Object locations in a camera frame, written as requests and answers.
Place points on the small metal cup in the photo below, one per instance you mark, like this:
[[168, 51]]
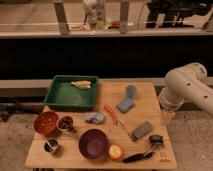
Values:
[[52, 146]]

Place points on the orange bowl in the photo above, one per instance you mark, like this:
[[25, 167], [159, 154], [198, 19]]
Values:
[[46, 123]]

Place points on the green plastic tray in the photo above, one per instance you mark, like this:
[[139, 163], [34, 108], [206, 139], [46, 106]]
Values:
[[62, 95]]

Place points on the yellow banana toy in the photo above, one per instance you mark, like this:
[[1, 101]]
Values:
[[81, 84]]

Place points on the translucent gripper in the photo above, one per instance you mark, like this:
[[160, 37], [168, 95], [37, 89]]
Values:
[[166, 116]]

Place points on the dark machine in background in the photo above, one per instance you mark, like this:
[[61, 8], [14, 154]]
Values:
[[176, 11]]

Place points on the blue cup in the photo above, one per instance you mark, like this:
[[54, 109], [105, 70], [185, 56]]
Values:
[[131, 92]]

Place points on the small bowl with brown contents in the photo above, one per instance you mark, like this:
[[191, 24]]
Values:
[[65, 124]]

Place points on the wooden table board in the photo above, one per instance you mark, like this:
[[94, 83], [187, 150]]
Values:
[[147, 109]]

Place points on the black handled tool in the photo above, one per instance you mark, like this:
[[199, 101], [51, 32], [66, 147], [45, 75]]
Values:
[[137, 157]]

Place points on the yellow apple toy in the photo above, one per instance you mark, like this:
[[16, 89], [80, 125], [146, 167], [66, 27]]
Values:
[[115, 152]]

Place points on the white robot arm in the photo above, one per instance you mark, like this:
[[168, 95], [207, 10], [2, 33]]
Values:
[[185, 83]]

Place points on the purple bowl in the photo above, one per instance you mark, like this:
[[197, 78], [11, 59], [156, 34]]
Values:
[[93, 144]]

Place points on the grey whiteboard eraser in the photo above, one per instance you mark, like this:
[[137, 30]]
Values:
[[141, 131]]

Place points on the black tape roll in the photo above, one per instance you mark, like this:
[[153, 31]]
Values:
[[156, 141]]

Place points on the orange handled fork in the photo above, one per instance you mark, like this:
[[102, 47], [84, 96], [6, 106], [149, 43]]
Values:
[[115, 119]]

